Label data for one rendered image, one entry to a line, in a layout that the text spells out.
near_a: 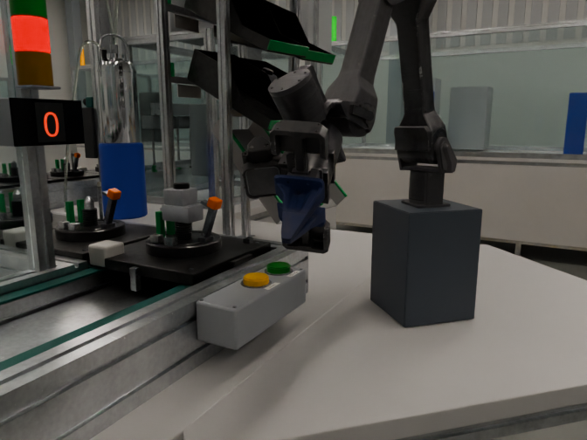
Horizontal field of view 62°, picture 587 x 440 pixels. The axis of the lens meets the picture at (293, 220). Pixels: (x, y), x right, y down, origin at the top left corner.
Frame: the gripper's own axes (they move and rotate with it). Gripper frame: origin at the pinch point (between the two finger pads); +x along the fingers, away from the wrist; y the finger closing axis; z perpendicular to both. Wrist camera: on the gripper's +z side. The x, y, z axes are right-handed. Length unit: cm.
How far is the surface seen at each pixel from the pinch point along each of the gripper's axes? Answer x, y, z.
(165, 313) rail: 6.8, -13.1, 16.5
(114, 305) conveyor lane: 0.1, -23.6, 31.3
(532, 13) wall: -830, -282, -176
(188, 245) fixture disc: -14.0, -23.0, 24.3
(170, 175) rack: -43, -32, 43
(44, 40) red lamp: -22.2, 10.0, 43.6
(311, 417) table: 13.7, -19.0, -4.2
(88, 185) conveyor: -99, -90, 122
